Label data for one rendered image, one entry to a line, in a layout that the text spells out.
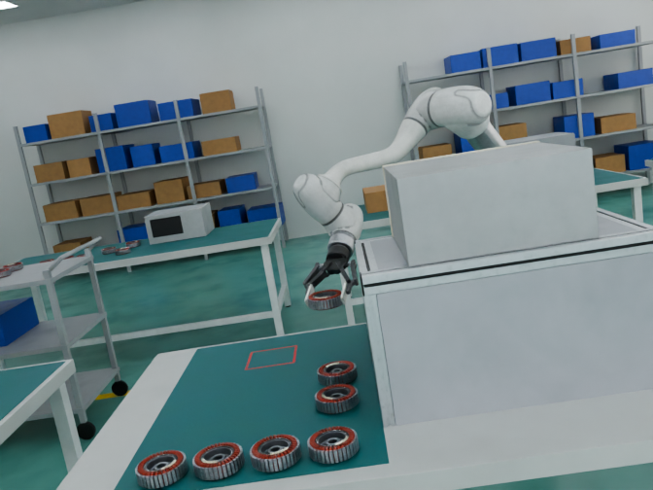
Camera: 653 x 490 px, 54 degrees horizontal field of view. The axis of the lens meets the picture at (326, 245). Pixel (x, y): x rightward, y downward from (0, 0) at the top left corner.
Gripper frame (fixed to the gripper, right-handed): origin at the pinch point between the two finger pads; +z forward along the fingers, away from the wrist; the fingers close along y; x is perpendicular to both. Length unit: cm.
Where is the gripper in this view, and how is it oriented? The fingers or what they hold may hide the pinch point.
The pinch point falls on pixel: (326, 297)
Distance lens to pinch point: 198.7
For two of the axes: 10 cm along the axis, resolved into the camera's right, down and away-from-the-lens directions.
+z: -2.2, 6.9, -6.9
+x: -3.2, -7.2, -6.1
